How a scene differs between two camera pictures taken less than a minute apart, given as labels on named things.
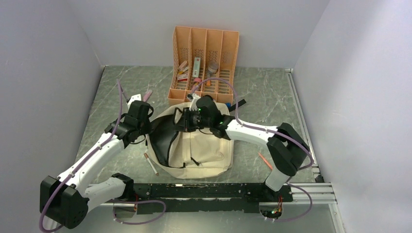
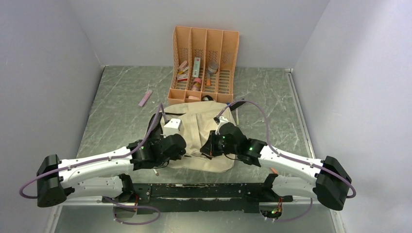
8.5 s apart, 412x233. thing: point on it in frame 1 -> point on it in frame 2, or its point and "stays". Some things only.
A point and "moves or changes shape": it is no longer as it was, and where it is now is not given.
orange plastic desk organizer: (204, 63) stays
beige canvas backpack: (190, 154) moves or changes shape
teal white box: (196, 67) stays
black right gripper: (183, 124) -> (207, 147)
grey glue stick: (212, 68) stays
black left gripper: (148, 127) -> (176, 156)
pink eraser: (147, 95) stays
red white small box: (182, 77) stays
